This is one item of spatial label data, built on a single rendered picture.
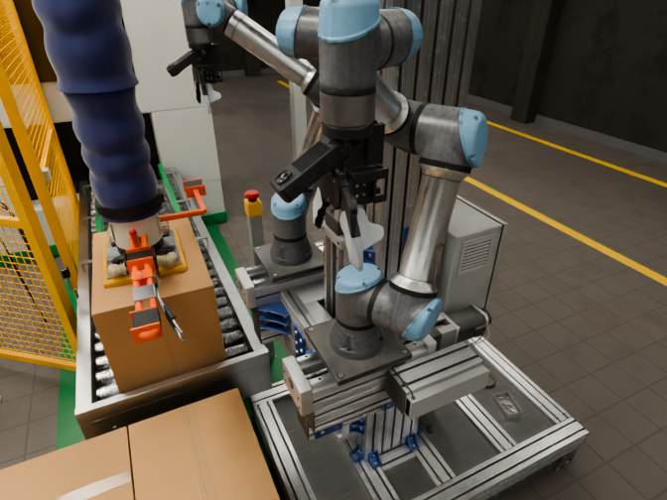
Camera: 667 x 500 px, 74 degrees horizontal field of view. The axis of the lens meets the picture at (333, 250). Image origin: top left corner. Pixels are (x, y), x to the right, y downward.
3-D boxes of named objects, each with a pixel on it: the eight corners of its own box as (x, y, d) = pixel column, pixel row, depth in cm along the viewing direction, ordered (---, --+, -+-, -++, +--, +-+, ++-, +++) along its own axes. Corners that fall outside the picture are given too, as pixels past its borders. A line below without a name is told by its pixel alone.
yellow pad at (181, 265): (152, 235, 191) (150, 224, 188) (177, 230, 194) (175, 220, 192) (160, 277, 164) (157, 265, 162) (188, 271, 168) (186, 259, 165)
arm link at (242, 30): (336, 127, 131) (186, 22, 119) (339, 117, 140) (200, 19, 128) (359, 93, 125) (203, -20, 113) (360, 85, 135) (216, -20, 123)
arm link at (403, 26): (362, 4, 69) (322, 7, 61) (430, 6, 64) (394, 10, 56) (361, 59, 73) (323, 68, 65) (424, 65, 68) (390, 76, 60)
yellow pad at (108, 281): (104, 244, 184) (100, 233, 182) (130, 239, 188) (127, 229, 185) (103, 289, 158) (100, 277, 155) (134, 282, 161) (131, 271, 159)
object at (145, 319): (133, 325, 126) (129, 312, 123) (160, 318, 128) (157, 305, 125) (134, 344, 119) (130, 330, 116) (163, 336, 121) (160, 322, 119)
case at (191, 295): (116, 306, 213) (92, 233, 193) (200, 286, 227) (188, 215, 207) (121, 398, 167) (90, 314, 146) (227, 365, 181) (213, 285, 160)
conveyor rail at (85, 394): (85, 203, 343) (78, 181, 333) (93, 202, 345) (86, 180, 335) (89, 445, 166) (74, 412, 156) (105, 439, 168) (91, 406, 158)
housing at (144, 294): (134, 300, 136) (131, 288, 134) (158, 295, 138) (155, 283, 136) (135, 313, 131) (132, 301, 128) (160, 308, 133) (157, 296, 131)
